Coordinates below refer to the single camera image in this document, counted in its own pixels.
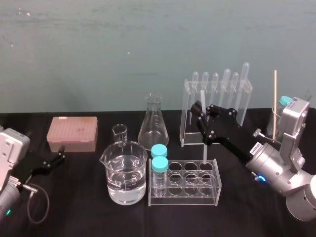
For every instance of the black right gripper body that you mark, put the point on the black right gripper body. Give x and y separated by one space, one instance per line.
229 134

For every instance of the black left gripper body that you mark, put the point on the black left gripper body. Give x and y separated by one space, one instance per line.
37 172

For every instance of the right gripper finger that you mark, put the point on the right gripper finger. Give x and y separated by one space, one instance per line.
223 112
206 126

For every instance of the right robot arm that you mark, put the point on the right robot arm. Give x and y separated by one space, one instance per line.
274 165

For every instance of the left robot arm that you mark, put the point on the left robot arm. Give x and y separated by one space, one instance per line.
10 148

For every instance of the pink pipette tip box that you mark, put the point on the pink pipette tip box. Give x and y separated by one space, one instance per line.
71 133

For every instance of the clear acrylic pipette stand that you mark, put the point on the clear acrylic pipette stand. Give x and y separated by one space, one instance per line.
186 111

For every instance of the glass beaker holding stick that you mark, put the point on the glass beaker holding stick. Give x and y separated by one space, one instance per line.
271 123

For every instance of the tall clear plastic pipette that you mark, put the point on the tall clear plastic pipette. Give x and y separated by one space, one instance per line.
244 71

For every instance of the teal-capped clear vial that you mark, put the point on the teal-capped clear vial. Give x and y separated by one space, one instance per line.
159 150
160 170

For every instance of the thin wooden stick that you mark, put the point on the thin wooden stick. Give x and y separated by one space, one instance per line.
274 98

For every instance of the glass conical flask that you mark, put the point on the glass conical flask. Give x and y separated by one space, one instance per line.
153 130

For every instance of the black table cloth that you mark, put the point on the black table cloth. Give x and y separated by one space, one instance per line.
74 212

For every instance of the small empty glass beaker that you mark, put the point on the small empty glass beaker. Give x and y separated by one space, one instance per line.
119 134

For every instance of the teal-capped glass bottle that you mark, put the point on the teal-capped glass bottle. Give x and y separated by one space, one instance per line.
285 100

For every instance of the clear acrylic tube rack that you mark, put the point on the clear acrylic tube rack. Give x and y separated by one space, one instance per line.
192 187

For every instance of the large glass beaker with water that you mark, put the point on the large glass beaker with water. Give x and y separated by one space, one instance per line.
126 177

